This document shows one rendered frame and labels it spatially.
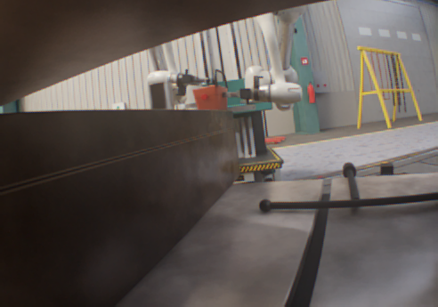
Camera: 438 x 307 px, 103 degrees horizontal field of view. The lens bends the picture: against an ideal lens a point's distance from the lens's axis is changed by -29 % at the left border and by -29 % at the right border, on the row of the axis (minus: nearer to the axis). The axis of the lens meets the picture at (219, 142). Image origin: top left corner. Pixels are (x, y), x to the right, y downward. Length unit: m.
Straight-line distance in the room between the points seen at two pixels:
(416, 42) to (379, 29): 2.30
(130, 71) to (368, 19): 8.94
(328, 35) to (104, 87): 7.83
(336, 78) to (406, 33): 4.66
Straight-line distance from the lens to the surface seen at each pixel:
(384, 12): 11.29
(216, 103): 1.19
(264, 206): 0.81
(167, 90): 0.78
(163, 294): 0.52
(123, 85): 7.99
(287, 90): 1.17
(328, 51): 8.89
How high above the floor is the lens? 0.63
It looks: 5 degrees down
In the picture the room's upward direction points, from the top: 8 degrees counter-clockwise
